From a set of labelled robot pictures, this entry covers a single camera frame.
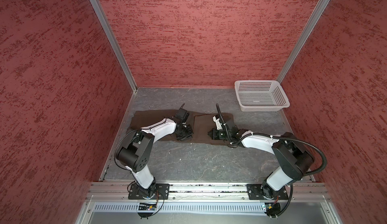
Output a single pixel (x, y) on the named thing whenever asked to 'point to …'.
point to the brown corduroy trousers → (200, 124)
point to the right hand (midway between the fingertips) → (207, 136)
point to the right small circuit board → (272, 209)
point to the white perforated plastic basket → (261, 95)
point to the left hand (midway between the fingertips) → (192, 139)
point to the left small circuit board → (146, 207)
